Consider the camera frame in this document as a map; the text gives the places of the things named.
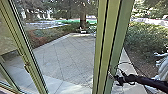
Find green door with lever handle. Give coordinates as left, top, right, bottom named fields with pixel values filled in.
left=104, top=0, right=168, bottom=94

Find green framed glass door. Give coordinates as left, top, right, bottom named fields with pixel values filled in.
left=0, top=0, right=109, bottom=94

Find trimmed green hedge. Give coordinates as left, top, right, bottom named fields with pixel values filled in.
left=124, top=21, right=168, bottom=54

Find grey outdoor bench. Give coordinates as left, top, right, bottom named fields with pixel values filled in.
left=78, top=27, right=90, bottom=35

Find large tree trunk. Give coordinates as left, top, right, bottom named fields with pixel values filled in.
left=78, top=6, right=88, bottom=30

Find low green ground shrubs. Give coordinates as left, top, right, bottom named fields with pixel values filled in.
left=26, top=23, right=83, bottom=48

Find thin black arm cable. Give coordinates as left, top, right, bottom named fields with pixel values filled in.
left=114, top=61, right=134, bottom=76

